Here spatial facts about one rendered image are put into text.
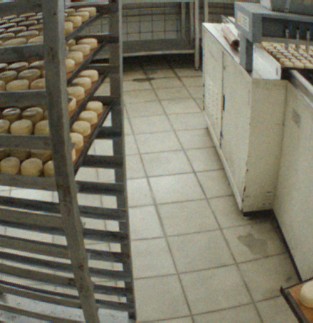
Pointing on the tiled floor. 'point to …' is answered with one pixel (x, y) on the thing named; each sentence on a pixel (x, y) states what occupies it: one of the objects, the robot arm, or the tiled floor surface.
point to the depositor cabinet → (244, 120)
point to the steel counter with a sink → (165, 39)
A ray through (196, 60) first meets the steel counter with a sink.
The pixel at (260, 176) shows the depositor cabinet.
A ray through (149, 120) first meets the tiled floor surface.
